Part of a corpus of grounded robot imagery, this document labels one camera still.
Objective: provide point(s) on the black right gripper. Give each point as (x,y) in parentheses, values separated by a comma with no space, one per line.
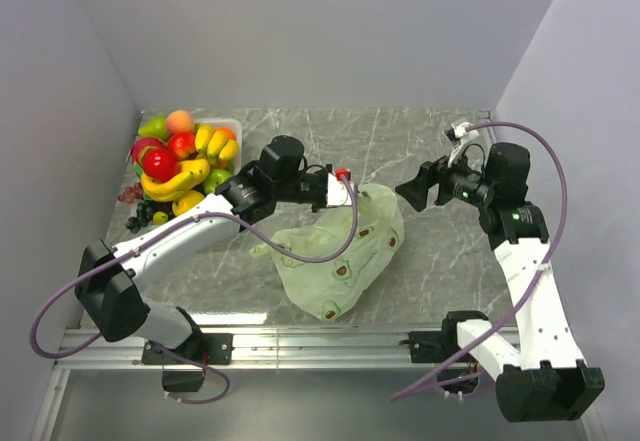
(416,191)

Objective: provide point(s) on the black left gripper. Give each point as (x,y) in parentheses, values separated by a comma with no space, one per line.
(323,172)

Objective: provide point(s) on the pale green avocado plastic bag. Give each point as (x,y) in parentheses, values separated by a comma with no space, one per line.
(328,290)

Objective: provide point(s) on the shiny red fake apple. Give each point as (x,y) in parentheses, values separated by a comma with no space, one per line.
(160,164)

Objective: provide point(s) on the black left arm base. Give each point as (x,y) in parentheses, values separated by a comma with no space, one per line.
(185,369)

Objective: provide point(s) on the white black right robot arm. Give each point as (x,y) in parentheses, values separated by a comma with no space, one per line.
(546,376)

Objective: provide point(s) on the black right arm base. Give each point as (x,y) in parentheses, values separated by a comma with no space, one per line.
(429,347)

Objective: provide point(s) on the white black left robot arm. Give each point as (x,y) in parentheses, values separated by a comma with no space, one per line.
(114,298)

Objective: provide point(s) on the green fake apple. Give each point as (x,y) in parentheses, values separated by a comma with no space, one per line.
(215,178)

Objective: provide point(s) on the orange fake tangerine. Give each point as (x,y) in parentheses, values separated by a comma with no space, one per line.
(227,132)

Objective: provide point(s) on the yellow fake lemon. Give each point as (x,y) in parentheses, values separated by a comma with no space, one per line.
(187,201)

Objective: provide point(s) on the orange fake peach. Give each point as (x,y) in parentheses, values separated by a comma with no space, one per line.
(180,121)

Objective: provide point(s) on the small green fake grape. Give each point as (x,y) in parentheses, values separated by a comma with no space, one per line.
(160,218)

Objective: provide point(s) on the green yellow fake pear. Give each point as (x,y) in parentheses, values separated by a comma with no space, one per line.
(155,128)

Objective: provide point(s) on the pink fake dragon fruit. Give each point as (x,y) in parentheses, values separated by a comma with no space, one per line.
(141,146)

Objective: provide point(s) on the red fake grape bunch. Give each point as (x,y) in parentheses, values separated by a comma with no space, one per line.
(131,194)

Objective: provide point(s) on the white plastic fruit bin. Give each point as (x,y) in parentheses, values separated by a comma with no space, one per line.
(229,165)

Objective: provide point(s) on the small yellow banana bunch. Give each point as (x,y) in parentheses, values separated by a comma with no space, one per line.
(214,146)

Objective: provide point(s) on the large yellow banana bunch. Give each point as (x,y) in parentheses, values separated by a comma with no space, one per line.
(191,174)

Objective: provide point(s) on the dark purple grape bunch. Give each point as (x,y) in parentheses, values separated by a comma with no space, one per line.
(142,217)

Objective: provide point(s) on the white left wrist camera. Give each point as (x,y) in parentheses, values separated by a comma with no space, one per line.
(341,190)

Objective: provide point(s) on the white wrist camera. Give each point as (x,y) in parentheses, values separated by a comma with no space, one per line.
(341,190)
(461,134)

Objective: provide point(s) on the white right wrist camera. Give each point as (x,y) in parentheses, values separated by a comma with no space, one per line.
(461,134)

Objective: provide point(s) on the aluminium mounting rail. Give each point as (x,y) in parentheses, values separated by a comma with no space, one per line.
(340,347)

